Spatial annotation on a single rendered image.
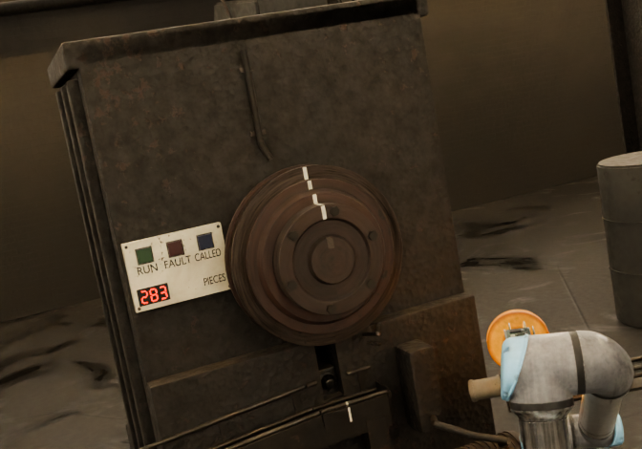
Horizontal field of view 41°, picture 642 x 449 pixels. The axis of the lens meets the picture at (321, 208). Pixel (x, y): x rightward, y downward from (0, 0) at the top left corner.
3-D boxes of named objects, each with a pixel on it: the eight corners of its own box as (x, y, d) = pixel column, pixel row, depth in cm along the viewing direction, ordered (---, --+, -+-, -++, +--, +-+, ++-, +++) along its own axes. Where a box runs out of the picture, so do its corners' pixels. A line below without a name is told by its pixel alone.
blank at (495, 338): (480, 317, 217) (480, 320, 214) (540, 302, 214) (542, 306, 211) (495, 374, 218) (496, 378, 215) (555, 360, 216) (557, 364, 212)
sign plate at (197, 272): (135, 311, 218) (120, 244, 216) (231, 287, 227) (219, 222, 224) (136, 313, 216) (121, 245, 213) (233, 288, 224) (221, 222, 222)
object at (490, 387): (474, 396, 233) (468, 376, 232) (506, 391, 231) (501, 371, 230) (472, 405, 227) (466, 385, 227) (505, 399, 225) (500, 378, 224)
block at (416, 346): (405, 424, 242) (391, 344, 239) (429, 416, 245) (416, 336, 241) (422, 436, 232) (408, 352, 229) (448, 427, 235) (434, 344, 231)
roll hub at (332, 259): (284, 324, 212) (263, 215, 209) (384, 297, 222) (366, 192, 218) (290, 329, 207) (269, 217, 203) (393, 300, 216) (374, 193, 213)
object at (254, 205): (244, 361, 220) (209, 183, 214) (404, 315, 236) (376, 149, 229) (250, 367, 214) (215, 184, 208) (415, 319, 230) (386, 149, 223)
